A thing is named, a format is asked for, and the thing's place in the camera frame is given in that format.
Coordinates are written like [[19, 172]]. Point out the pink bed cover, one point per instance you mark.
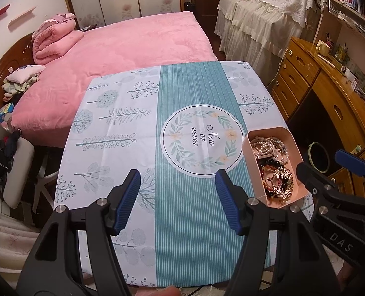
[[46, 111]]

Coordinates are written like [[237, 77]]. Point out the beige wall shelf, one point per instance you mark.
[[21, 16]]

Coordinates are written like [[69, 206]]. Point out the patterned teal tablecloth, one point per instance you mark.
[[177, 125]]

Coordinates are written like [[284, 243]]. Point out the black round bin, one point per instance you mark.
[[318, 157]]

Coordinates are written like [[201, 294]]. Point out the yellow mug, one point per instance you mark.
[[323, 49]]

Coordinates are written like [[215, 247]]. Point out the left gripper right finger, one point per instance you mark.
[[301, 267]]

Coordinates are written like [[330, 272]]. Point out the folded pink blanket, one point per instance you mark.
[[54, 38]]

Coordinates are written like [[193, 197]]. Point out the white floral pillow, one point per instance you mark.
[[24, 73]]

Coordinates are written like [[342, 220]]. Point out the grey chair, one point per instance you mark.
[[23, 195]]

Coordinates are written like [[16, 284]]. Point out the cream lace covered furniture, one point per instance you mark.
[[259, 31]]

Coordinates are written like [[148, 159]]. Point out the gold leaf hair comb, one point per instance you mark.
[[281, 183]]

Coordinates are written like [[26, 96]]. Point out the wooden desk with drawers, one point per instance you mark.
[[319, 105]]

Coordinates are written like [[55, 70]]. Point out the pink plastic tray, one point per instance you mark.
[[264, 151]]

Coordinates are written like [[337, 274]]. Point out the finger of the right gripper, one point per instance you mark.
[[316, 183], [352, 163]]

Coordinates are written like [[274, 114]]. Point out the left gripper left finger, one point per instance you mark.
[[53, 266]]

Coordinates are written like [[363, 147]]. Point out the wooden headboard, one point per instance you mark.
[[20, 54]]

